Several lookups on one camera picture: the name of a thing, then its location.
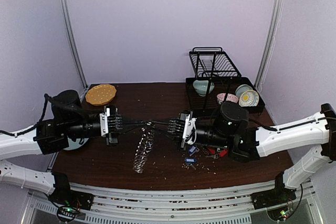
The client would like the celadon green bowl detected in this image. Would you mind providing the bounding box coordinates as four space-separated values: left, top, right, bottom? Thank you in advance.
193 80 215 97

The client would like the yellow flower plate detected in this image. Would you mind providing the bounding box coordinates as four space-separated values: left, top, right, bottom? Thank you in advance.
238 90 259 107

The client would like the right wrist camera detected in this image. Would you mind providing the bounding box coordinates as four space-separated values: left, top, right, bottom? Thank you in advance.
168 110 197 145

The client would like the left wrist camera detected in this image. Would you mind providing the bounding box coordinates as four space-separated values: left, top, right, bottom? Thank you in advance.
99 105 123 136

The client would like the right aluminium frame post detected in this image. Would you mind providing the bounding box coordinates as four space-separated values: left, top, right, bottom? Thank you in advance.
255 0 284 91

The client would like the blue key tag lower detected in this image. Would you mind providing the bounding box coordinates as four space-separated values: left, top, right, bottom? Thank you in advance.
184 157 197 170

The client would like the yellow dotted plate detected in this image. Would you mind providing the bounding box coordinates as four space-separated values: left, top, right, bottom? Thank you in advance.
85 84 117 106

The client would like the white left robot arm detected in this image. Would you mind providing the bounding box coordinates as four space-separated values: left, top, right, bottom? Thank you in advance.
1 90 145 205

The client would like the blue key tag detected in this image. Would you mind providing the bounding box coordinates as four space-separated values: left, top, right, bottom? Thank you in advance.
184 157 197 170
188 145 199 156

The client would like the light blue plate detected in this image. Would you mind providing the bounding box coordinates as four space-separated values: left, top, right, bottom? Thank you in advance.
64 138 89 151

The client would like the metal disc with key rings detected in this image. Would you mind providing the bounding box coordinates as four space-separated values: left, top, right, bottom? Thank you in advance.
133 127 154 174

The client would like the left aluminium frame post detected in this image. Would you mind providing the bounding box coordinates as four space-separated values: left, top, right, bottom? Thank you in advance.
60 0 88 89

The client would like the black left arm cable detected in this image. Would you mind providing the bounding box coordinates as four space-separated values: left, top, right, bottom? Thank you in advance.
0 93 53 138

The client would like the aluminium front rail base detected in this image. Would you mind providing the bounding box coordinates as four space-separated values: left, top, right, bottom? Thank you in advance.
19 180 325 223

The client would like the blue key tag upper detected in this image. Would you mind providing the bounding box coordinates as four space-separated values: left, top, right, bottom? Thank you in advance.
188 145 199 156

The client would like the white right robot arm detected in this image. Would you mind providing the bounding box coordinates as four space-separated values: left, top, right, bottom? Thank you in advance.
154 101 335 204

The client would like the pale green bowl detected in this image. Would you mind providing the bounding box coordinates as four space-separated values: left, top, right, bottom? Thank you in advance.
235 84 253 98

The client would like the pink patterned bowl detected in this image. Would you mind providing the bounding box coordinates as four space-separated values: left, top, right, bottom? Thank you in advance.
216 93 239 104

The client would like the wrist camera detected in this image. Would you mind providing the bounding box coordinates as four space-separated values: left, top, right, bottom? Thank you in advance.
99 105 123 136
168 110 197 145

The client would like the black wire dish rack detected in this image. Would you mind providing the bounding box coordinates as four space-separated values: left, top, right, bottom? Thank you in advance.
185 47 256 117

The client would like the aluminium frame post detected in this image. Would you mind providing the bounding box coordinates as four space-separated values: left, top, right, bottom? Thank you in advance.
60 0 88 89
255 0 284 91

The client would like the red key tag bunch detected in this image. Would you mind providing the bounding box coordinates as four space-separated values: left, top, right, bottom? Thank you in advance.
202 146 228 159

